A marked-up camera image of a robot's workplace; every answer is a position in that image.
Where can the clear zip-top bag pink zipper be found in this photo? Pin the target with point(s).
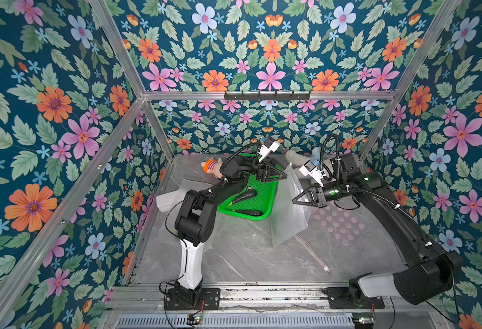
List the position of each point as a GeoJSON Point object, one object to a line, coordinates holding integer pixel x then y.
{"type": "Point", "coordinates": [312, 253]}

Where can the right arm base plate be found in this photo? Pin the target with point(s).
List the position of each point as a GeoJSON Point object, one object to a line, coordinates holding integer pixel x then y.
{"type": "Point", "coordinates": [335, 298]}

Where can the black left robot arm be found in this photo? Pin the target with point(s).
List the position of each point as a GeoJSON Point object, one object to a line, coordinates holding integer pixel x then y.
{"type": "Point", "coordinates": [190, 278]}

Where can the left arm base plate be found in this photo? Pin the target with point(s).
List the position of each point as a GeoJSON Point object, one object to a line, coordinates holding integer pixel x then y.
{"type": "Point", "coordinates": [209, 300]}

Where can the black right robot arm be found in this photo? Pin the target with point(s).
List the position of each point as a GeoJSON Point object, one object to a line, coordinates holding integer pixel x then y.
{"type": "Point", "coordinates": [430, 268]}

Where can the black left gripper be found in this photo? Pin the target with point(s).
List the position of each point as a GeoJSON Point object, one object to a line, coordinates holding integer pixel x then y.
{"type": "Point", "coordinates": [260, 173]}

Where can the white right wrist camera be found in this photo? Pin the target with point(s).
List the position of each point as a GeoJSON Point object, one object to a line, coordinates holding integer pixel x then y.
{"type": "Point", "coordinates": [309, 169]}

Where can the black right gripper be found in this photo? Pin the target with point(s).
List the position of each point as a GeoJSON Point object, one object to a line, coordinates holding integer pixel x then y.
{"type": "Point", "coordinates": [315, 196]}

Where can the green plastic basket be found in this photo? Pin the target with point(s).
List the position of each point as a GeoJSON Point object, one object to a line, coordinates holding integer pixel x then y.
{"type": "Point", "coordinates": [261, 197]}

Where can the cartoon doll head toy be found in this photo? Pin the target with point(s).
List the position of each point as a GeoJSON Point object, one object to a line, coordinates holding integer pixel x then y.
{"type": "Point", "coordinates": [213, 167]}

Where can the white plastic box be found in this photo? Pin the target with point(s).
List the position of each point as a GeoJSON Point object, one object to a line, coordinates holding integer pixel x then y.
{"type": "Point", "coordinates": [166, 201]}

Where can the white teddy bear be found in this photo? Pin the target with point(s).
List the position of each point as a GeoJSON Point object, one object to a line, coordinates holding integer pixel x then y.
{"type": "Point", "coordinates": [298, 160]}

